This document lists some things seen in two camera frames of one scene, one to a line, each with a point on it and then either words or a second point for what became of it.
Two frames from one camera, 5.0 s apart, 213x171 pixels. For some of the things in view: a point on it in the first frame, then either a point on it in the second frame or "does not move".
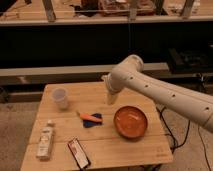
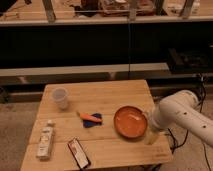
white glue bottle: x=45 y=142 does not move
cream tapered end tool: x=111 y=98 → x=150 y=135
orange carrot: x=90 y=117 does not move
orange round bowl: x=130 y=122 does not move
